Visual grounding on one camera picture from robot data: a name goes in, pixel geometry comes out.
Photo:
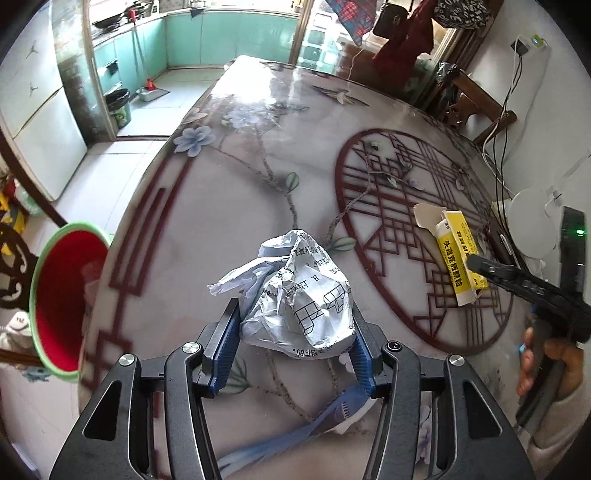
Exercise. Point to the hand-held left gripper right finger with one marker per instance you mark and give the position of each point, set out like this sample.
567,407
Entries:
362,357

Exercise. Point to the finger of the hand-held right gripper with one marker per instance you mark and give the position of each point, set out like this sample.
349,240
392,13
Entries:
503,274

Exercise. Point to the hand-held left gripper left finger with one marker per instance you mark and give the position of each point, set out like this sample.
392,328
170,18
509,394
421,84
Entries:
226,353

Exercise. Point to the yellow carton box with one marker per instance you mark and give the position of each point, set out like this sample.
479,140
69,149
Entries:
457,244

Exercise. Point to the white printed paper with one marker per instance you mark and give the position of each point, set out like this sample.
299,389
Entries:
300,295

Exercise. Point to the red basin with green rim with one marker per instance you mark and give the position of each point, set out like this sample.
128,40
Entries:
60,295

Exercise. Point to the person's right forearm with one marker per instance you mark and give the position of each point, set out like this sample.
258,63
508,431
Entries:
568,431

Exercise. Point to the black green trash bin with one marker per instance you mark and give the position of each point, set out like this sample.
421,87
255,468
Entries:
117,108

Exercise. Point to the person's right hand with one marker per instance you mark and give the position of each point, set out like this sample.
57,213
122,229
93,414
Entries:
568,364

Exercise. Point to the black flat device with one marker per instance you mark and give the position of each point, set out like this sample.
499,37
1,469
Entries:
505,244

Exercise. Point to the white fan base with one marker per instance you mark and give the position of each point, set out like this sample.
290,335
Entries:
531,221

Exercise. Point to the brown wooden chair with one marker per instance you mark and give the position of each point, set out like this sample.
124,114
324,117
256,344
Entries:
475,99

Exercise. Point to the carved dark wooden chair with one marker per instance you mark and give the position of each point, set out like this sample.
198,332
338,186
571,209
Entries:
14,258

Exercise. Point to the red hanging garment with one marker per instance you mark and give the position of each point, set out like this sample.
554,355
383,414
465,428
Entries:
411,44

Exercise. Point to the dark patterned hanging bag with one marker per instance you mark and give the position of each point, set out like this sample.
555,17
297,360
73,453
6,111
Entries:
461,14

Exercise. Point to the steel dustpan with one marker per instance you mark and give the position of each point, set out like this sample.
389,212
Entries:
154,94

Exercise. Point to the black hanging bag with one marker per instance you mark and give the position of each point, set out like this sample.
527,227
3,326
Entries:
390,21

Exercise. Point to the red mop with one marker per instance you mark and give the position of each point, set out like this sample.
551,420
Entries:
149,85

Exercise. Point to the plaid hanging cloth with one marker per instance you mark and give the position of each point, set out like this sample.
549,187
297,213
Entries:
353,21

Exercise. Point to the white refrigerator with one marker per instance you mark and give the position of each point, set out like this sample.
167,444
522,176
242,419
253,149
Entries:
41,115

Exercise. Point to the teal kitchen cabinets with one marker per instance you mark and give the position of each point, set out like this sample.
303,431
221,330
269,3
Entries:
221,41

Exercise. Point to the black wok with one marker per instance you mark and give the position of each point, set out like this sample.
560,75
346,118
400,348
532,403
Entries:
108,21

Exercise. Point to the white wall power strip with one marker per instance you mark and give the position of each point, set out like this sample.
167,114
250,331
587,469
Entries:
531,45

